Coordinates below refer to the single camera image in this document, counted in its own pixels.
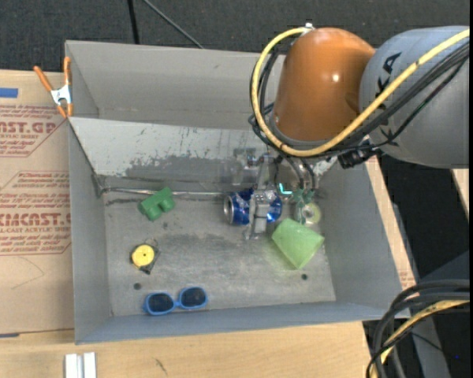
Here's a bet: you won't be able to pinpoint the yellow round tape measure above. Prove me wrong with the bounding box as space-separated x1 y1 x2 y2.
130 239 161 276

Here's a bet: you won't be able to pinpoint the green toy brick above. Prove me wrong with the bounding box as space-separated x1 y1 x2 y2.
137 186 177 222

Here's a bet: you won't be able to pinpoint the grey metal bin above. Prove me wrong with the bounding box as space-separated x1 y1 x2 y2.
64 40 413 345

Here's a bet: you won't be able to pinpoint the black cylinder on white bracket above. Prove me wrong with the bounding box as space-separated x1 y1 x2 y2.
310 146 374 177

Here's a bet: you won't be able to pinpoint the pale yellow tape roll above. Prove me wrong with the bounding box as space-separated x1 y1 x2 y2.
292 200 322 228

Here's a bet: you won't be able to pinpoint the blue drink can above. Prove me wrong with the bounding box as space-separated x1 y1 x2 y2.
223 188 284 226

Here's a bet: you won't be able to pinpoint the pale green plastic cup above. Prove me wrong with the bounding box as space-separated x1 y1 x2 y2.
270 217 326 271

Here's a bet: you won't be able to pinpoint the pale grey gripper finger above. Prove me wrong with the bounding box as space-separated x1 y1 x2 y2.
254 193 270 234
242 201 257 241

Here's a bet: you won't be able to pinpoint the blue sunglasses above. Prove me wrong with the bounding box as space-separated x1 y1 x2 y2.
142 286 210 317

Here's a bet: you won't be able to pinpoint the brown cardboard board, red print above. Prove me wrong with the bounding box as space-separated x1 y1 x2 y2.
0 68 76 336

